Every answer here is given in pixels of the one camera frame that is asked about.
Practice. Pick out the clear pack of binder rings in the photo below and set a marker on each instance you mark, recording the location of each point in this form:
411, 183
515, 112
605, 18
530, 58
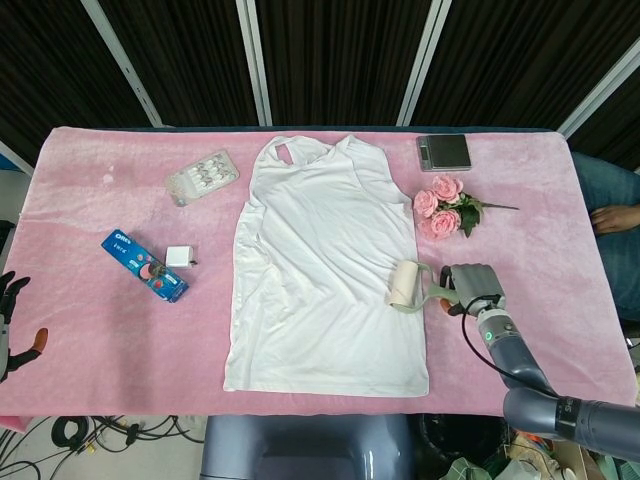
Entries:
200, 177

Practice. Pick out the blue Oreo cookie box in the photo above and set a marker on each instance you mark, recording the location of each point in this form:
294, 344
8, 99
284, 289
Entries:
125, 247

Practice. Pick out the bystander bare hand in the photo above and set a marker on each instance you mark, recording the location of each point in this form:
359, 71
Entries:
617, 219

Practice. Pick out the white tank top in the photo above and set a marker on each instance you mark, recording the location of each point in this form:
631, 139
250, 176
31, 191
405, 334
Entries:
325, 225

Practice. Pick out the white partition frame post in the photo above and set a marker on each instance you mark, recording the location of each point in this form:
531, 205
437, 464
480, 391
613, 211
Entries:
15, 157
256, 65
425, 60
125, 65
600, 95

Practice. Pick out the left robot hand grey black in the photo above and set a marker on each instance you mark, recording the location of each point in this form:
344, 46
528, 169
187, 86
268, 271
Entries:
4, 345

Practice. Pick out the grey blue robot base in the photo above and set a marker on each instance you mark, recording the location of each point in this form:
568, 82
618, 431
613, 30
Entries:
300, 445

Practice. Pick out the right robot hand grey black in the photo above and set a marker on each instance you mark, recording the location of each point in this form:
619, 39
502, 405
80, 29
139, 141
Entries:
475, 285

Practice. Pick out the white charger plug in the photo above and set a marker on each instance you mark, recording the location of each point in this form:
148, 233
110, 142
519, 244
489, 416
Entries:
176, 256

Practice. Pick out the pink fuzzy tablecloth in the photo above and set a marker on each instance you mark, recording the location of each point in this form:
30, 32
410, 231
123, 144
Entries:
100, 325

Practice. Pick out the pink artificial rose bouquet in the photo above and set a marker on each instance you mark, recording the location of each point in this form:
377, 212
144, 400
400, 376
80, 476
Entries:
442, 222

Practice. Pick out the green white packaging pile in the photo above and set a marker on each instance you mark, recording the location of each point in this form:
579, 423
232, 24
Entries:
465, 470

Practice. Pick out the black waste bin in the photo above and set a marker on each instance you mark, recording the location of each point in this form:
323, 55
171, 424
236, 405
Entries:
465, 440

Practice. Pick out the bystander blue jeans leg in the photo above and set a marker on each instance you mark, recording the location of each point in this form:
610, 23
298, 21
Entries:
620, 270

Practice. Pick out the silver digital kitchen scale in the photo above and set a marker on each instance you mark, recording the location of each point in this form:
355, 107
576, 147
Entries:
450, 150

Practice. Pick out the green lint roller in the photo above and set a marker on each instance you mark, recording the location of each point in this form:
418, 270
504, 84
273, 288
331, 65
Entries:
402, 282

